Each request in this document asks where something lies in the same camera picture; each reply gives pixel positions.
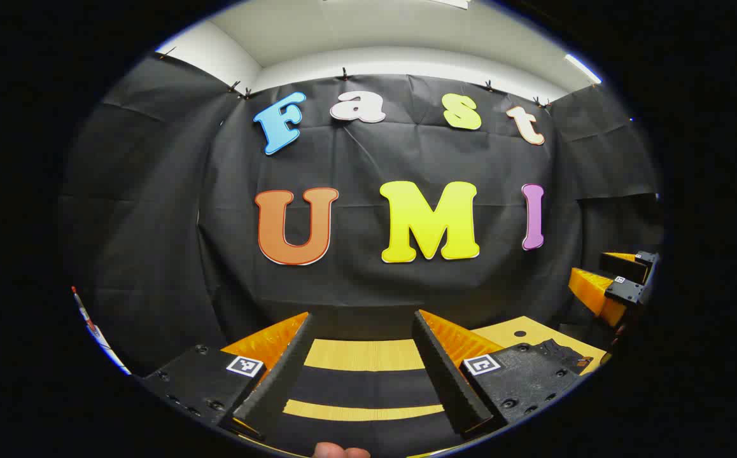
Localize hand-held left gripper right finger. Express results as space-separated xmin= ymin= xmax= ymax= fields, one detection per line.
xmin=412 ymin=309 xmax=586 ymax=440

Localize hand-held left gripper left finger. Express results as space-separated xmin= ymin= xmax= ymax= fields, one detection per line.
xmin=141 ymin=310 xmax=315 ymax=443

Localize dark grey jeans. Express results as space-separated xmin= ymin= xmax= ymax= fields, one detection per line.
xmin=260 ymin=339 xmax=593 ymax=457

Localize black backdrop cloth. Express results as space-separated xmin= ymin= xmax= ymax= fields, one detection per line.
xmin=60 ymin=54 xmax=662 ymax=376

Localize white strip with red marks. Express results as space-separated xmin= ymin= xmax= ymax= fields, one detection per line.
xmin=71 ymin=286 xmax=132 ymax=376

